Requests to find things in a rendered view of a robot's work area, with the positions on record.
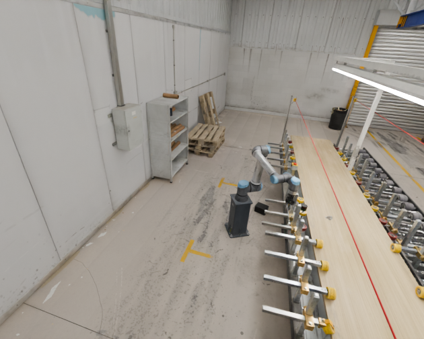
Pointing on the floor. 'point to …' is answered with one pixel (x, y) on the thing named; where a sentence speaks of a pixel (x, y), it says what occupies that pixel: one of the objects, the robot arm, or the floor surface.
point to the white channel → (383, 89)
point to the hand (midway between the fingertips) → (288, 207)
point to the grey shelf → (176, 161)
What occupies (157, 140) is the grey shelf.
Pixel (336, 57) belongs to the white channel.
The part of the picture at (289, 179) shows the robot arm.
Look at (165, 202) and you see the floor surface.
